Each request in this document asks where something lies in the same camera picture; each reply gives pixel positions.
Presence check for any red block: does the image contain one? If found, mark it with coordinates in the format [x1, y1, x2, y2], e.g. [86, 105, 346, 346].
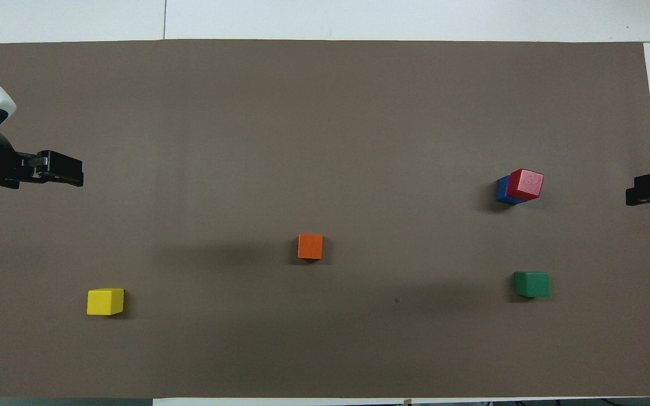
[507, 169, 545, 201]

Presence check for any yellow block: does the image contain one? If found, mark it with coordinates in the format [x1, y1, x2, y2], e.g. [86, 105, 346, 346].
[86, 288, 125, 316]

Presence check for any green block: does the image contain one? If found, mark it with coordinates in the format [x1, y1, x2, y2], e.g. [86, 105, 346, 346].
[514, 272, 551, 298]

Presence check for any blue block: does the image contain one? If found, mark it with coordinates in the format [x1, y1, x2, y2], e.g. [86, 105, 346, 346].
[496, 175, 526, 205]

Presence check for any orange block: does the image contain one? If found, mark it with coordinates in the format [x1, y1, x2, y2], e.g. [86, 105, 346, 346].
[298, 234, 324, 260]

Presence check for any brown paper mat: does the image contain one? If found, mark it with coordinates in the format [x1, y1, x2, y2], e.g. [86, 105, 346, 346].
[0, 39, 650, 399]

